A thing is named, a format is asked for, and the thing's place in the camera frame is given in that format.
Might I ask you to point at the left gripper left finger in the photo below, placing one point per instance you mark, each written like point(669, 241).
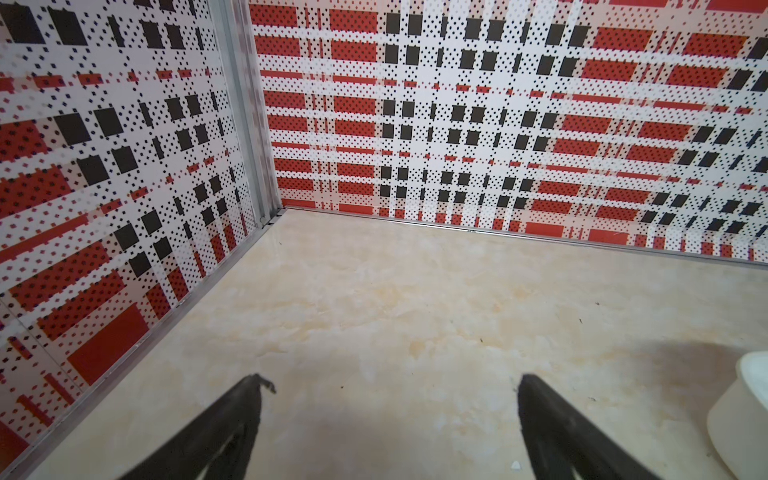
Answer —
point(217, 444)

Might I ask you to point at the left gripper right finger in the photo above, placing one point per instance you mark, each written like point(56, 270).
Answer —
point(562, 443)

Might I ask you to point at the white rectangular plastic bin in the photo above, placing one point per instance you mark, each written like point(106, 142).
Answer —
point(737, 423)

